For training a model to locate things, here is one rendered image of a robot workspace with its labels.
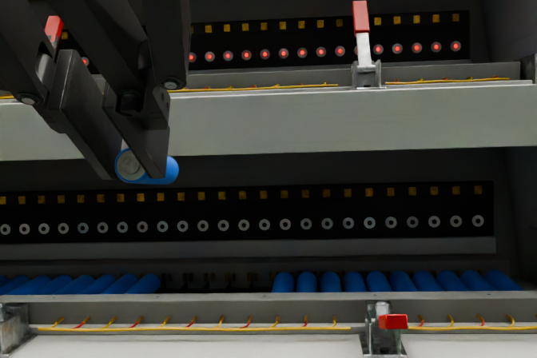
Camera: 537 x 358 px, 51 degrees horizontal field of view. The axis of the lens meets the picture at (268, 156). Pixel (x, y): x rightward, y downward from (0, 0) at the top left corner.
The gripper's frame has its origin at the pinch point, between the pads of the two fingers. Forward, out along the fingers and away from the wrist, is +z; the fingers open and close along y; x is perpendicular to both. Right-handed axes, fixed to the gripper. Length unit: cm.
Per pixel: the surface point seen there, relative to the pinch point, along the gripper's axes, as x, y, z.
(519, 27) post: -22.4, -29.5, 22.4
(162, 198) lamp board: -8.0, 5.7, 28.5
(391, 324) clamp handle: 7.6, -13.2, 9.8
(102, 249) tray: -3.5, 12.0, 30.8
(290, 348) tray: 7.7, -7.3, 18.0
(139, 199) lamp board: -7.9, 8.1, 28.5
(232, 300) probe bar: 4.1, -2.9, 19.5
